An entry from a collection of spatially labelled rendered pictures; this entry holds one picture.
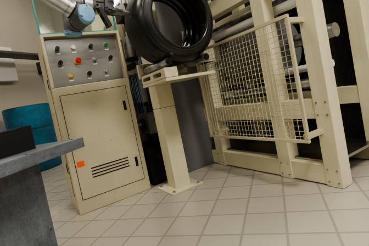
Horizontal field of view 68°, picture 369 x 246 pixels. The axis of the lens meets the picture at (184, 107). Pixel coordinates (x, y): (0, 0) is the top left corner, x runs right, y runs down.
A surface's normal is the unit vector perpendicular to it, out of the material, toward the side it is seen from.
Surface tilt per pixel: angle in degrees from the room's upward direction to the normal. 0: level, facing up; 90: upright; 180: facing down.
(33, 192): 90
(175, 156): 90
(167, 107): 90
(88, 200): 90
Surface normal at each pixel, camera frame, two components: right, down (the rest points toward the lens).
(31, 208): 0.93, -0.17
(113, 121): 0.51, -0.05
